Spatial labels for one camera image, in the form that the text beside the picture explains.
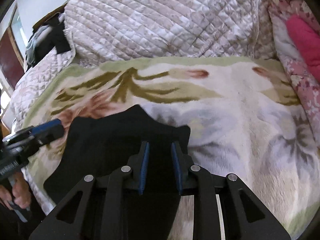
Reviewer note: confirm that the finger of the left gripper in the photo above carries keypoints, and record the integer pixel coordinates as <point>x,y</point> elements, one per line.
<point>45,134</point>
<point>25,133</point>

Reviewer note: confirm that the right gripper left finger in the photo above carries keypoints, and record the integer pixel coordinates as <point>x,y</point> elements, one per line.
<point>124,188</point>

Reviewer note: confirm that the dark clothes pile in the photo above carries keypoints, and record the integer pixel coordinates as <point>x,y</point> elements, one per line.
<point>48,36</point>

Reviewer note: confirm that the black pants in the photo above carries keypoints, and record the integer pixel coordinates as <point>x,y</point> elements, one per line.
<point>94,149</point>

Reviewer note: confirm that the white quilted bedspread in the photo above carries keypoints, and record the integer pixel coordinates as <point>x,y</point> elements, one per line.
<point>115,30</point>

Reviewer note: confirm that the fleece floral blanket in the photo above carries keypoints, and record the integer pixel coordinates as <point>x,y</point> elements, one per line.
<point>244,116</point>

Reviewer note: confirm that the pink floral comforter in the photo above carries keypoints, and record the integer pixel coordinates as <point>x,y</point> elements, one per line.
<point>296,37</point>

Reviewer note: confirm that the left hand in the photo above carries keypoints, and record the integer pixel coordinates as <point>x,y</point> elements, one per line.
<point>20,192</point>

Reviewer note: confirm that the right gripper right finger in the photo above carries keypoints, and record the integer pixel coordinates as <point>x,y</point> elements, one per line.
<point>193,180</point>

